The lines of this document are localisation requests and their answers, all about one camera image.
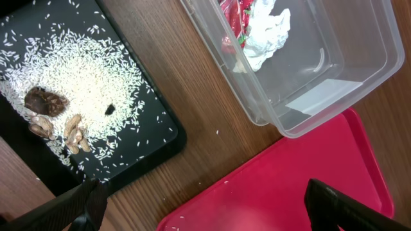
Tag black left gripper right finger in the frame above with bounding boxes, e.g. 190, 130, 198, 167
304, 179, 410, 231

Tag red strawberry snack wrapper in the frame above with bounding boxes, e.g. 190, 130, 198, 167
218, 0, 254, 49

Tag rice and food scraps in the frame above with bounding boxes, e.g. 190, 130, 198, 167
0, 0, 176, 184

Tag black food waste tray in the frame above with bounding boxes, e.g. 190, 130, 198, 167
1, 1, 187, 196

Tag clear plastic waste bin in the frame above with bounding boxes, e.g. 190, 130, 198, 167
182, 0, 405, 138

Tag red plastic tray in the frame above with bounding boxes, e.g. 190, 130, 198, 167
158, 108, 394, 231

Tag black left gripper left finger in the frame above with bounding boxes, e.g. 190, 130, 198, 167
1, 179, 108, 231

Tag white napkin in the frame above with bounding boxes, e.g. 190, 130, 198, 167
243, 0, 291, 72

